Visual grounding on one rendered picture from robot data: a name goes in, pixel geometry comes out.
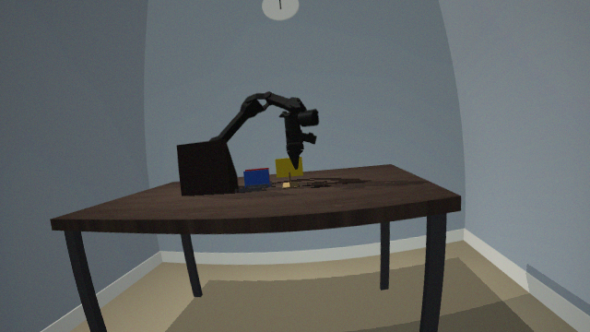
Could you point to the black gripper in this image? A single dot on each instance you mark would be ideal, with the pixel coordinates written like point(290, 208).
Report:
point(293, 145)

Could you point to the blue board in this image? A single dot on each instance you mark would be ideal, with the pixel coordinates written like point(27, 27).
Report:
point(256, 177)

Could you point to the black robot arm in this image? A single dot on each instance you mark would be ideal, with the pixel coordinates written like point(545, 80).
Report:
point(297, 115)

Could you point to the yellow notched board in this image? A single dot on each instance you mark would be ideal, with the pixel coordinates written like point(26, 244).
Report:
point(284, 166)

